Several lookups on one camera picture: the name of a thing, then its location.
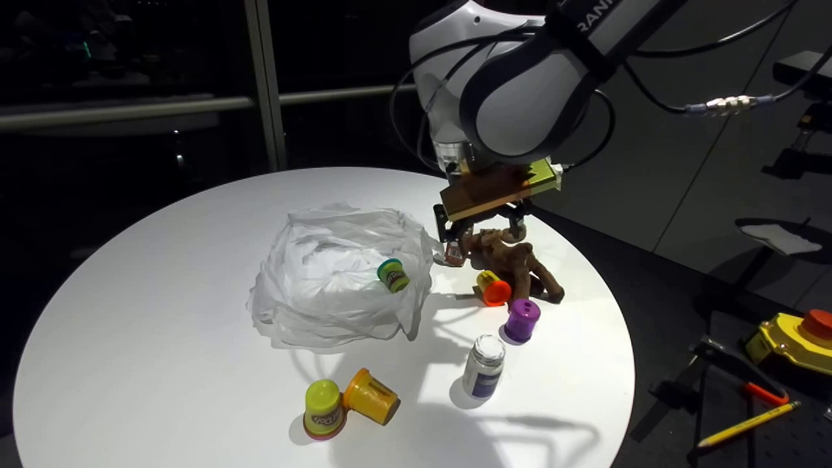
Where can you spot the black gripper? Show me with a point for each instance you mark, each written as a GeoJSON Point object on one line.
{"type": "Point", "coordinates": [508, 216]}

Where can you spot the brown plush moose toy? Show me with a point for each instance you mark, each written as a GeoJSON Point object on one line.
{"type": "Point", "coordinates": [512, 261]}

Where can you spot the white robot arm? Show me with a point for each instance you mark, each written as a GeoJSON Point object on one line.
{"type": "Point", "coordinates": [502, 90]}

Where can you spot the yellow red emergency stop button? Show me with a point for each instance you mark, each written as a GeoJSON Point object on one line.
{"type": "Point", "coordinates": [799, 338]}

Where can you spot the yellow-green lid dough tub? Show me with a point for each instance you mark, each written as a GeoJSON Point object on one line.
{"type": "Point", "coordinates": [323, 408]}

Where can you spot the purple cap shaker bottle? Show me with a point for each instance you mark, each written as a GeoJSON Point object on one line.
{"type": "Point", "coordinates": [521, 321]}

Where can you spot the gold wrist camera mount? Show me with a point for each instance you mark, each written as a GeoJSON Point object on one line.
{"type": "Point", "coordinates": [496, 187]}

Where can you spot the white jar blue lid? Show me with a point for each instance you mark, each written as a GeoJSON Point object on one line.
{"type": "Point", "coordinates": [485, 367]}

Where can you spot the white plastic bag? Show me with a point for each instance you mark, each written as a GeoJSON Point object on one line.
{"type": "Point", "coordinates": [318, 285]}

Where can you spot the green teal-lid dough tub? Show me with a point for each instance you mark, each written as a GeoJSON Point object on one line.
{"type": "Point", "coordinates": [394, 273]}

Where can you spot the yellow red-lid dough tub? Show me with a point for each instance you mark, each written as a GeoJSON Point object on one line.
{"type": "Point", "coordinates": [492, 289]}

